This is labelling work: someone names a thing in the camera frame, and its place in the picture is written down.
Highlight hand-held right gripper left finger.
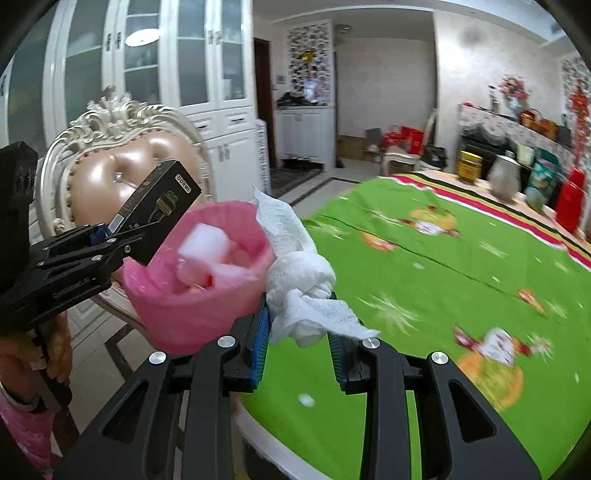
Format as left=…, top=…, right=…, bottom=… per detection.
left=53, top=291, right=271, bottom=480

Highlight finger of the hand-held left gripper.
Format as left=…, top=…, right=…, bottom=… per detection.
left=34, top=233, right=144, bottom=283
left=28, top=222, right=116, bottom=259

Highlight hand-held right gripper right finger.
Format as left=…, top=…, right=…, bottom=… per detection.
left=327, top=332, right=542, bottom=480

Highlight small black carton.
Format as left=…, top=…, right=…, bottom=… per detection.
left=111, top=159, right=202, bottom=267

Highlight pink lined waste bin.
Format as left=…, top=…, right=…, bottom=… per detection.
left=121, top=200, right=274, bottom=356

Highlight white paper towel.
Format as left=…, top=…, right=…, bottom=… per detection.
left=252, top=185, right=382, bottom=349

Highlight white foam block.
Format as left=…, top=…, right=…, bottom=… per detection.
left=178, top=223, right=232, bottom=264

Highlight person's left forearm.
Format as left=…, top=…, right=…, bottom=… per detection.
left=0, top=392, right=65, bottom=480

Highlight person's left hand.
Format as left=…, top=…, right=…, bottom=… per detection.
left=0, top=313, right=75, bottom=403

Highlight cream ornate dining chair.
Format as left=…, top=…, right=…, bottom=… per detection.
left=34, top=85, right=213, bottom=324
left=383, top=108, right=438, bottom=177

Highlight dark floor mat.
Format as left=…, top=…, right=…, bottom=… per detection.
left=270, top=167, right=324, bottom=191

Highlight white glass door cabinet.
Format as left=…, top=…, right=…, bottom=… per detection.
left=9, top=0, right=258, bottom=217

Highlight dark wooden door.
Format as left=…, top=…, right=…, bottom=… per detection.
left=253, top=38, right=280, bottom=169

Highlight white shoe cabinet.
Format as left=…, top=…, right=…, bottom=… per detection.
left=276, top=105, right=337, bottom=171

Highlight red gift bags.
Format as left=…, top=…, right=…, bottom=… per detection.
left=383, top=124, right=423, bottom=155

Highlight yellow lidded jar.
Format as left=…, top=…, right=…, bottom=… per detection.
left=457, top=150, right=483, bottom=184

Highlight dark clutter on shoe cabinet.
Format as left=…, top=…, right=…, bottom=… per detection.
left=277, top=91, right=319, bottom=108

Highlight white ceramic teapot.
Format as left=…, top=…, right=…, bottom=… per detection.
left=487, top=150, right=522, bottom=201

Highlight black sideboard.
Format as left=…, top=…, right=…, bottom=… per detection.
left=462, top=134, right=513, bottom=171

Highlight white carved lattice screen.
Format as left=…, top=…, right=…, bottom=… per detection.
left=560, top=53, right=591, bottom=171
left=286, top=21, right=334, bottom=107

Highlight red thermos flask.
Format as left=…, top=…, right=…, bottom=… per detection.
left=554, top=167, right=586, bottom=234

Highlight floral lace cloth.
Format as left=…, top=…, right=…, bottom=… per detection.
left=458, top=104, right=573, bottom=148

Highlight pink flower bouquet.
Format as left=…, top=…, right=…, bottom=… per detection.
left=499, top=76, right=531, bottom=100

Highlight red knot hanging ornament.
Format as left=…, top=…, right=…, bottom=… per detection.
left=569, top=78, right=589, bottom=160

